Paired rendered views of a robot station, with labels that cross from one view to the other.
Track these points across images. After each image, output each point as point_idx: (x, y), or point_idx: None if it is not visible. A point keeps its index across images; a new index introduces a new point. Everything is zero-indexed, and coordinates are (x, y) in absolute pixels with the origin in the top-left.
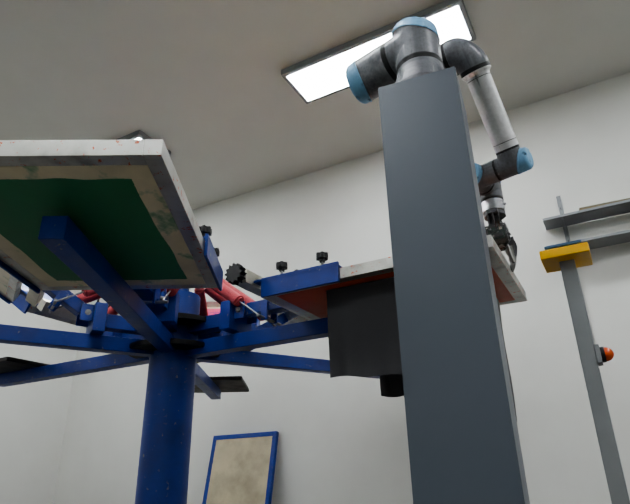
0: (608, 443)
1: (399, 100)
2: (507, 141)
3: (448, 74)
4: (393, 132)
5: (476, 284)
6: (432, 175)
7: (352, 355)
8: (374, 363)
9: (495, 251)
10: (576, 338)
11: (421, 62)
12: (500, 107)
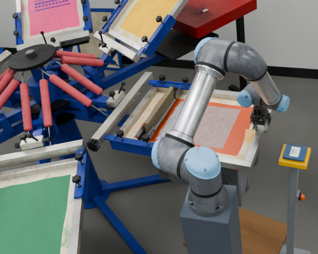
0: (291, 224)
1: (193, 227)
2: (271, 103)
3: (223, 226)
4: (191, 239)
5: None
6: None
7: (171, 175)
8: (184, 180)
9: (252, 166)
10: (288, 191)
11: (206, 203)
12: (269, 90)
